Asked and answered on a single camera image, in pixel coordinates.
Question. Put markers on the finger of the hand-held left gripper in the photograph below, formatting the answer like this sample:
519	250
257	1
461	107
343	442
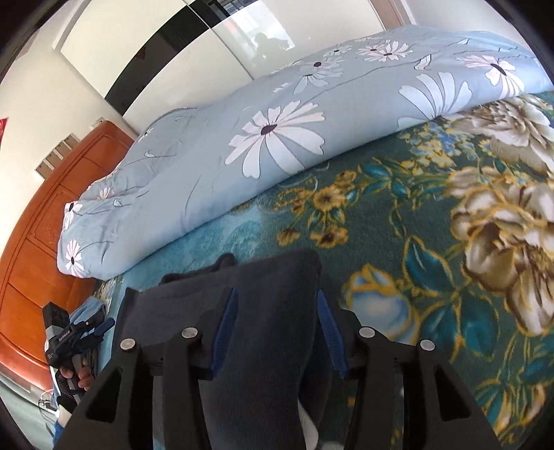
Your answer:
93	329

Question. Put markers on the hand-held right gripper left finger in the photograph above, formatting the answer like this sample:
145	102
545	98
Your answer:
225	329

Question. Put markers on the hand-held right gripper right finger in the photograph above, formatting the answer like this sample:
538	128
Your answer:
331	333

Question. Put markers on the navy and white sweatshirt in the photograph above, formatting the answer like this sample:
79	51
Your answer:
259	346

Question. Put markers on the person's left hand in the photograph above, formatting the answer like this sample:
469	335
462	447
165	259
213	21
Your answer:
84	376

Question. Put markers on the light blue cloth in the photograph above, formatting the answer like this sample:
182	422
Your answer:
88	311

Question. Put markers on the orange wooden headboard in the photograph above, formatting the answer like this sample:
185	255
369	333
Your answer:
39	259

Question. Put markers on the teal floral blanket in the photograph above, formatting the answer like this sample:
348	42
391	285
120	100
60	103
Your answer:
433	268

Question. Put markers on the light blue floral quilt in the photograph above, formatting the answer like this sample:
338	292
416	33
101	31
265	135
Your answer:
259	138

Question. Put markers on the white wardrobe with black stripe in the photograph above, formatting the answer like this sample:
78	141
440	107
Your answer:
194	47

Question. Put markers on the wooden door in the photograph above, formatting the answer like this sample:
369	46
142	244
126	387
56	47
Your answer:
396	8

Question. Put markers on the grey wall panels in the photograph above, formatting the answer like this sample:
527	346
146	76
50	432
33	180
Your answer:
56	158

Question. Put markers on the white wall switch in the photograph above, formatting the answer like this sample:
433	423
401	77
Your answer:
97	122

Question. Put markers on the red wall decoration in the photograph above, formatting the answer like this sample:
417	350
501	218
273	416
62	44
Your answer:
3	130

